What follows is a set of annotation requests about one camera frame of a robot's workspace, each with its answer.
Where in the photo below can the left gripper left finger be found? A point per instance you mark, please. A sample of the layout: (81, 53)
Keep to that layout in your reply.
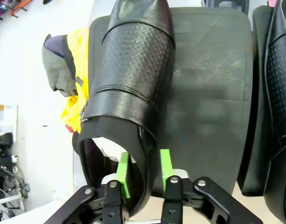
(112, 200)

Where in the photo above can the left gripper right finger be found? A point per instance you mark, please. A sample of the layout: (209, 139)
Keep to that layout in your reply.
(173, 198)

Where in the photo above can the black leather loafer shoe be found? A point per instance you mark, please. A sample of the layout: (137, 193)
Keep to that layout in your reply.
(133, 70)
(280, 93)

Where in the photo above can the white crumpled paper stuffing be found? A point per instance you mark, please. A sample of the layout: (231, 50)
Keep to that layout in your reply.
(108, 147)

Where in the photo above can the white box orange label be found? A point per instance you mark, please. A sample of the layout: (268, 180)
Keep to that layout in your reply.
(7, 123)

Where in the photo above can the yellow and grey jacket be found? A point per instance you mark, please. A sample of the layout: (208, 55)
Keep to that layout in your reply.
(77, 58)

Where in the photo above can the person in pink hoodie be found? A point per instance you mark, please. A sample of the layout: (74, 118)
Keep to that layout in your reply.
(272, 2)

